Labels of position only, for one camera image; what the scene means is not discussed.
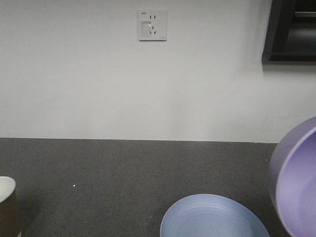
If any white wall socket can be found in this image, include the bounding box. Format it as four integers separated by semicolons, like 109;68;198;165
137;9;167;41

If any light blue plate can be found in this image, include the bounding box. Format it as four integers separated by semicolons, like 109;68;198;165
160;194;269;237

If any purple bowl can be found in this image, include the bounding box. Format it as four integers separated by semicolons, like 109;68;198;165
269;118;316;237

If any brown paper cup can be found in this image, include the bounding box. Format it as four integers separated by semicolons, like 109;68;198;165
0;176;22;237

